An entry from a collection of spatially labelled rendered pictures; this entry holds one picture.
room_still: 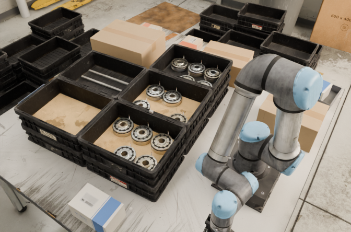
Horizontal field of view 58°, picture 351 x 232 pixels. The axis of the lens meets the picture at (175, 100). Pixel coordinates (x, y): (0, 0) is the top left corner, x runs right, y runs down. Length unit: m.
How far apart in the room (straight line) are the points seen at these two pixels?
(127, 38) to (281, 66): 1.35
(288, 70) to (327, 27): 3.13
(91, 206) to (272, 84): 0.88
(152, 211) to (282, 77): 0.83
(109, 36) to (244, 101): 1.33
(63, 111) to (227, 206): 1.06
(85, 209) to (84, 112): 0.54
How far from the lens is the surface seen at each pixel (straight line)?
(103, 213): 1.40
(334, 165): 2.76
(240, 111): 1.06
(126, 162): 1.35
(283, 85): 0.98
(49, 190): 1.63
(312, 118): 1.74
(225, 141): 1.09
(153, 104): 1.72
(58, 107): 1.81
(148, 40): 2.12
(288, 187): 1.62
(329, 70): 3.72
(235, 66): 1.97
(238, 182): 1.11
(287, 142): 1.20
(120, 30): 2.26
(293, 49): 2.96
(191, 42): 2.33
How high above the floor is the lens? 1.99
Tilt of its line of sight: 42 degrees down
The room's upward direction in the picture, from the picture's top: straight up
